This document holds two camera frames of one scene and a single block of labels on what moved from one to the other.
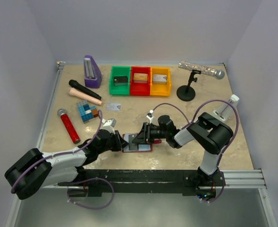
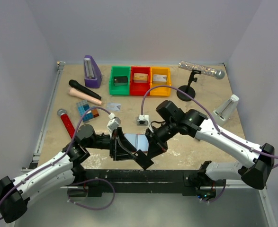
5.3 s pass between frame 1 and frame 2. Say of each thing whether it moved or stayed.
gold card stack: stayed
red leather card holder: stayed
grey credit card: moved
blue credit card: stayed
